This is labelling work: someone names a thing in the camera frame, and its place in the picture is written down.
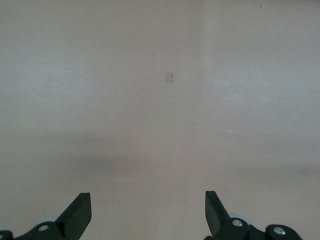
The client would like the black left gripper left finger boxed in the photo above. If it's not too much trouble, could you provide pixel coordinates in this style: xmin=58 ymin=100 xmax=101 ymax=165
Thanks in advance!
xmin=0 ymin=192 xmax=92 ymax=240

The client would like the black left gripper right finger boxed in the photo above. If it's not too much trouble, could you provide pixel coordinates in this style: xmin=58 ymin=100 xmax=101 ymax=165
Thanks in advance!
xmin=204 ymin=190 xmax=303 ymax=240

